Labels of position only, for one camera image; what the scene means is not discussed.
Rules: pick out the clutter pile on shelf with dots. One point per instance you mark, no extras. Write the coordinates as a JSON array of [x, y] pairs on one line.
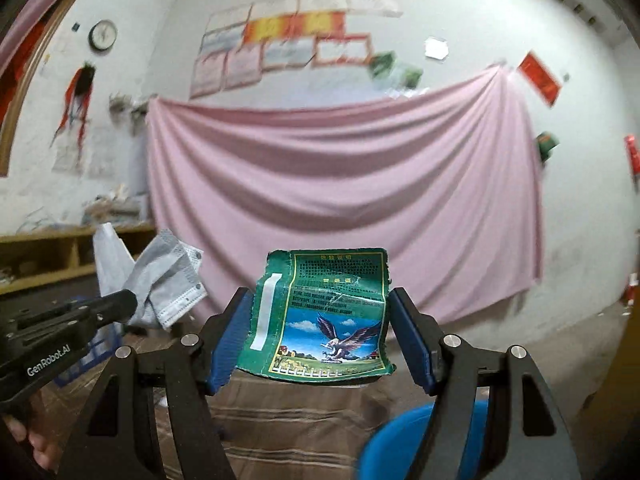
[[115, 202]]

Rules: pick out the red paper wall sign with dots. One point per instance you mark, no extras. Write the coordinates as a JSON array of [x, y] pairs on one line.
[[540, 77]]

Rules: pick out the red hanging packet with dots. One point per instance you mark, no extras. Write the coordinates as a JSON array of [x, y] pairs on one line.
[[634, 157]]

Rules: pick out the red yellow wall banner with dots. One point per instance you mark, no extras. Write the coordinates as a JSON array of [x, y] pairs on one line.
[[295, 27]]

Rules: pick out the arched wooden frame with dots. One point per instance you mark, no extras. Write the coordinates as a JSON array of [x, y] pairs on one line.
[[25, 60]]

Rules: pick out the group of wall certificates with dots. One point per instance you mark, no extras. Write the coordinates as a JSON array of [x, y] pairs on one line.
[[240, 67]]

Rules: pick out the green eagle print packet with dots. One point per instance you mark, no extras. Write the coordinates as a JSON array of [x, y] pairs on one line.
[[330, 320]]

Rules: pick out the wooden cabinet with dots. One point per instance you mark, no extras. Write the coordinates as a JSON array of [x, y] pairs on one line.
[[617, 375]]

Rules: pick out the grey face mask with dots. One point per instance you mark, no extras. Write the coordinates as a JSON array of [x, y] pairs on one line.
[[167, 280]]

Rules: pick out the brown plaid blanket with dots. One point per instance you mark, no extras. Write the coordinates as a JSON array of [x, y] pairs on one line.
[[300, 420]]

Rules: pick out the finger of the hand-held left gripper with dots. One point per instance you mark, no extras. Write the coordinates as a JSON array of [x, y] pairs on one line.
[[117, 306]]

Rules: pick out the red tassel ornament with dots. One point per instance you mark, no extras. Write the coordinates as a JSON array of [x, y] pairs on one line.
[[77, 95]]

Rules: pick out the blue plastic crate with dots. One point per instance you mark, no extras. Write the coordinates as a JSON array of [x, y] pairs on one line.
[[85, 360]]

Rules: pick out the white wall paper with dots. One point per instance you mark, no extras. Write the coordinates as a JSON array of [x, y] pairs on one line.
[[436, 48]]

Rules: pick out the round wall clock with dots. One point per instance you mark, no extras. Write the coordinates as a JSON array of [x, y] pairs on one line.
[[103, 35]]

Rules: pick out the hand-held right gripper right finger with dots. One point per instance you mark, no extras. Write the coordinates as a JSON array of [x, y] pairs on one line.
[[411, 345]]

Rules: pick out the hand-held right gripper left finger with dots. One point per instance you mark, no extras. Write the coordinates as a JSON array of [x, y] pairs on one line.
[[229, 345]]

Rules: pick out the person's left hand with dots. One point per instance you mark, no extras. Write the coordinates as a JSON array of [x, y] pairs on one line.
[[40, 452]]

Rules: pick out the wooden shelf unit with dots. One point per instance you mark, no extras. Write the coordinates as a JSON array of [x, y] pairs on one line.
[[45, 255]]

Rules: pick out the blue plastic basin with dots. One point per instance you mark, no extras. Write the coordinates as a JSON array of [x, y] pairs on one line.
[[395, 450]]

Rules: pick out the pink hanging sheet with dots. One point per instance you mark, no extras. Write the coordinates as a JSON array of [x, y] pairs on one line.
[[340, 185]]

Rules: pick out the green wall packet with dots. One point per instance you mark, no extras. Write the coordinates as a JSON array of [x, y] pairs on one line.
[[409, 79], [382, 64]]

